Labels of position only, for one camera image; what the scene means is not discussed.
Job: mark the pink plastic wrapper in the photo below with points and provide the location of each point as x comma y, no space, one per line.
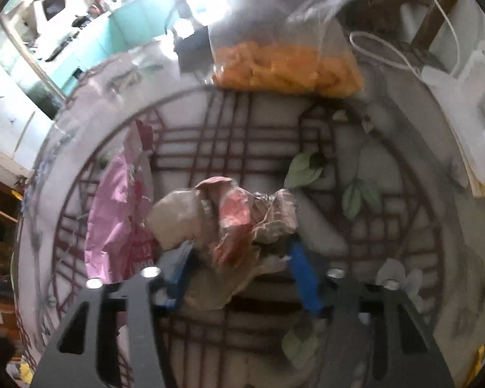
117,244

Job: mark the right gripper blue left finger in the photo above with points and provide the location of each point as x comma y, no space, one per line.
177,266

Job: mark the pink paper trash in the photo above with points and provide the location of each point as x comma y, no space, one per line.
237,235

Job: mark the bag of orange snacks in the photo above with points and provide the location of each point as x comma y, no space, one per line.
293,47

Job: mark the white refrigerator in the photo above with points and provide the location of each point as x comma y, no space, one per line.
23,126

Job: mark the teal kitchen cabinets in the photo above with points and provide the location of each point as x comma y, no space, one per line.
48,46

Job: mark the patterned tablecloth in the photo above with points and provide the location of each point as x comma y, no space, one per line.
381,196

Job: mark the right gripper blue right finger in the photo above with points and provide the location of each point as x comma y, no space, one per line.
306,267

